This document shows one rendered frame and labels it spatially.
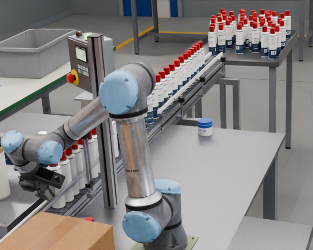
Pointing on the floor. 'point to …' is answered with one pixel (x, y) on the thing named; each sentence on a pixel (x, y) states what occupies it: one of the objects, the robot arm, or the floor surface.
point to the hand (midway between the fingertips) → (53, 198)
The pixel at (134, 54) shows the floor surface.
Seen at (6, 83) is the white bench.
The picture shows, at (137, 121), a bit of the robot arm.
